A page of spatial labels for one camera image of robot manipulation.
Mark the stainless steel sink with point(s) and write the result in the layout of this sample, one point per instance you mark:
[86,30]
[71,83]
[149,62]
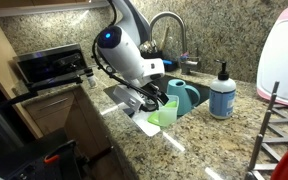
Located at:
[140,118]

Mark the stainless steel faucet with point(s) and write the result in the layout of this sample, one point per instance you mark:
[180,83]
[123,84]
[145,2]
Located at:
[184,62]

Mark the wooden cabinet drawers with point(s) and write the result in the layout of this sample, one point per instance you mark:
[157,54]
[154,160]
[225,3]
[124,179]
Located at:
[73,111]

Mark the teal watering can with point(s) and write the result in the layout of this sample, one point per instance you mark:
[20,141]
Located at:
[189,96]

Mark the black equipment with orange clip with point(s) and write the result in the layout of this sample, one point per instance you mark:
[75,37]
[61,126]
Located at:
[51,157]

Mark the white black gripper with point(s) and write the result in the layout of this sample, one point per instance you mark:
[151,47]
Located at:
[136,89]

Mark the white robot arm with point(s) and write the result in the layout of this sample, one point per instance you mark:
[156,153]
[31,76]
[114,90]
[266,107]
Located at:
[118,45]

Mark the pink white cutting board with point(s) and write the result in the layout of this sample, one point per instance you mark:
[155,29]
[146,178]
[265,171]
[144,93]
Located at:
[273,63]

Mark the blue white soap dispenser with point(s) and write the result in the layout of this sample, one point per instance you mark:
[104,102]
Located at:
[222,94]

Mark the translucent plastic container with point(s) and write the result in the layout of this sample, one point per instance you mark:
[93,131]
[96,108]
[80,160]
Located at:
[167,114]

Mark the metal dish rack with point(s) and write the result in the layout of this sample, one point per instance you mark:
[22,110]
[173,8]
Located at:
[269,134]

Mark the small white bottle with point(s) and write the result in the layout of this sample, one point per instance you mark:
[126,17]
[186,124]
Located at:
[91,80]

